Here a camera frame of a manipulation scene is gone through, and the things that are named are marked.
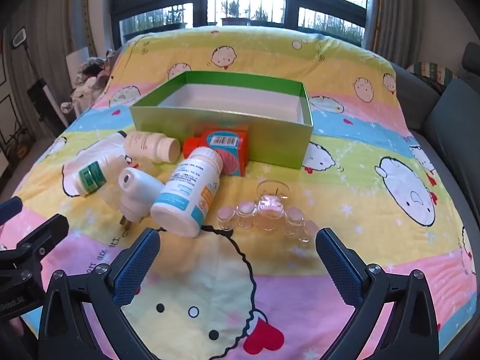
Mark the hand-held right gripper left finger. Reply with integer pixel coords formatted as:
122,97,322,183
37,228,162,360

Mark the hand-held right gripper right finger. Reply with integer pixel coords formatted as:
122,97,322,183
315,227,440,360

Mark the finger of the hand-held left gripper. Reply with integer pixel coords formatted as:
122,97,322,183
0,196,23,226
0,214,70,271

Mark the white bottle with green label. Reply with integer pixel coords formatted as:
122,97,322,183
62,130,130,198

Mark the white plug-in device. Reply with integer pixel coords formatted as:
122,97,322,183
117,166,166,233

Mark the white bottle with blue label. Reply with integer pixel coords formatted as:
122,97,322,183
150,146,225,238

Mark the cream plastic bottle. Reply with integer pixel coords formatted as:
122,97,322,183
124,131,181,164

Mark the green cardboard box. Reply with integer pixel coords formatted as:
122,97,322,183
129,70,314,170

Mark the orange carton with barcode label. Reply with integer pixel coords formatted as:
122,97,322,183
183,124,251,178

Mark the cartoon printed blanket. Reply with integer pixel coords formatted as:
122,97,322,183
7,25,474,360

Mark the pile of plush toys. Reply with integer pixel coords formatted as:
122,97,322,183
62,50,121,113

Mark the white board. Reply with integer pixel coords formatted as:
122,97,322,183
65,47,92,79

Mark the grey sofa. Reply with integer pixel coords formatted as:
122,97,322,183
390,41,480,271

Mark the grey pillow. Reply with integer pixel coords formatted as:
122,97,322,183
424,79,480,181

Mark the grey striped curtain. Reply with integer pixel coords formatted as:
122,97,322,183
49,0,117,64
365,0,443,68

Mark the striped cushion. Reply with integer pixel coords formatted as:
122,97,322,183
407,61,458,91

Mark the potted balcony plant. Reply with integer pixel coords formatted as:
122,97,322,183
221,0,241,27
165,5,187,29

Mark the black framed window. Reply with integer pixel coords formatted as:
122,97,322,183
112,0,370,46

